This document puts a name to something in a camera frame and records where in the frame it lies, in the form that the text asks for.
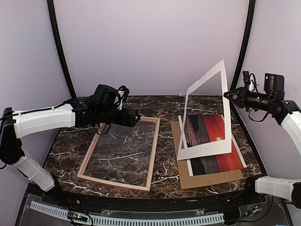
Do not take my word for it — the small circuit board with leds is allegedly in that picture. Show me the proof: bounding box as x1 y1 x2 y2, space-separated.
67 211 88 222

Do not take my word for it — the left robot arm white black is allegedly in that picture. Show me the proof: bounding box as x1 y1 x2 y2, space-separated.
0 99 141 205

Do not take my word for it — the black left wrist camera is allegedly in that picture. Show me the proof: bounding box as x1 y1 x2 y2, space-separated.
91 84 129 110

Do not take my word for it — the white mat board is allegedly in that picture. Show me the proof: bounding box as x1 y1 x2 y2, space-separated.
177 60 232 161

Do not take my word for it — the clear acrylic sheet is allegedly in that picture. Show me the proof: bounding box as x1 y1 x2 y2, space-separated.
83 119 157 188

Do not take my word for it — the red and grey photo print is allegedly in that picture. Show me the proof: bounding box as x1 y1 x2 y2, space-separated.
183 114 246 176

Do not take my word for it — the black left enclosure post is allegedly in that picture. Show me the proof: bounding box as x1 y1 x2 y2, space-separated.
47 0 77 98

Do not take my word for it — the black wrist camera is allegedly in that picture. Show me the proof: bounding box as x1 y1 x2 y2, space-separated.
264 73 285 94
91 84 129 110

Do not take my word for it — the light wooden picture frame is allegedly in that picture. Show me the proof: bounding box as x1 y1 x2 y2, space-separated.
77 115 161 193

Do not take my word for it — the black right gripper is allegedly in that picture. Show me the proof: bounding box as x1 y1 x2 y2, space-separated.
224 84 273 112

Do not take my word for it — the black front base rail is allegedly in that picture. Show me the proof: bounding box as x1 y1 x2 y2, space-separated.
28 183 280 214

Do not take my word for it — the black right enclosure post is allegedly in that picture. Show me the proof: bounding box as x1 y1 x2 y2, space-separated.
226 0 256 102

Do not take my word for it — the brown cardboard backing board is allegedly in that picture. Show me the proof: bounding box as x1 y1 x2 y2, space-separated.
170 121 246 189

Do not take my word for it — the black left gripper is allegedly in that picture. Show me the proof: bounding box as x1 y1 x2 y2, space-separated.
97 107 141 128

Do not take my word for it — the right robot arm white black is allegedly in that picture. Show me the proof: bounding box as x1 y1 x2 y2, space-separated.
223 87 301 209

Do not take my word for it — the black enclosure post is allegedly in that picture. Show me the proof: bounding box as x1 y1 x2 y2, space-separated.
226 0 256 102
47 0 77 98

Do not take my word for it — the white slotted cable duct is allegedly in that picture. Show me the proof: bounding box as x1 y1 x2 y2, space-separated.
30 201 225 226

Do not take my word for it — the right connector board with wires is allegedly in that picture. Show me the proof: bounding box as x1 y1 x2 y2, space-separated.
244 205 260 216

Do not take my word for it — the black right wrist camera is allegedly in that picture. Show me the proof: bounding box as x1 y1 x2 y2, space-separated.
264 73 285 94

